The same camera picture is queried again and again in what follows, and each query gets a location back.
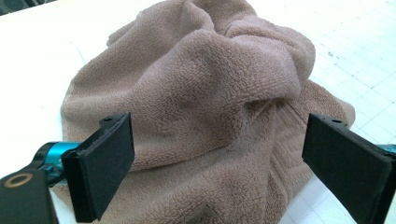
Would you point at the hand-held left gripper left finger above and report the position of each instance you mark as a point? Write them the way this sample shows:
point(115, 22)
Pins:
point(102, 168)

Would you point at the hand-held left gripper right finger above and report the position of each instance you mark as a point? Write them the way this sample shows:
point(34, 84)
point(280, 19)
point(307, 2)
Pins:
point(348, 168)

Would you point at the brown terry towel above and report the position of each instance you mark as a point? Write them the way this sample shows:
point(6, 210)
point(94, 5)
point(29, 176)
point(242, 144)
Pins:
point(199, 102)

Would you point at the white foam mat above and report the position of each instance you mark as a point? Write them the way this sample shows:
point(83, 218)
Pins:
point(34, 68)

